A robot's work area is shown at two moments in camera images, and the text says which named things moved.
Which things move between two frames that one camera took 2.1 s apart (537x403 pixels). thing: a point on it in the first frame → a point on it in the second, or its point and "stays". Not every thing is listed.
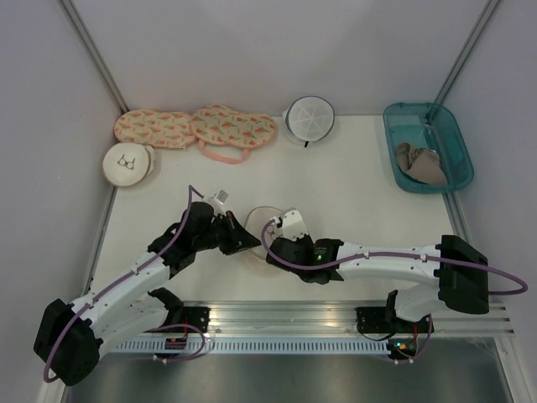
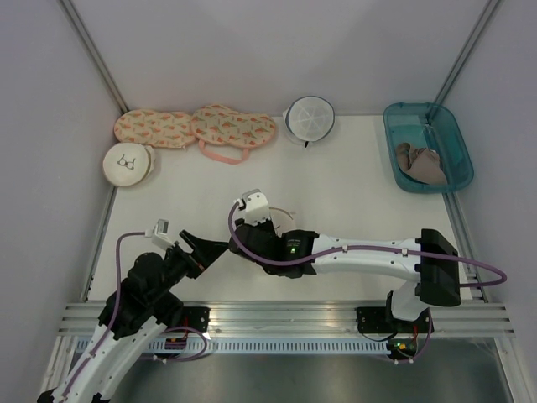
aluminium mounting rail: [338, 320] stays
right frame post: [487, 14] stays
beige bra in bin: [422, 164] stays
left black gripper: [238, 238] → [205, 253]
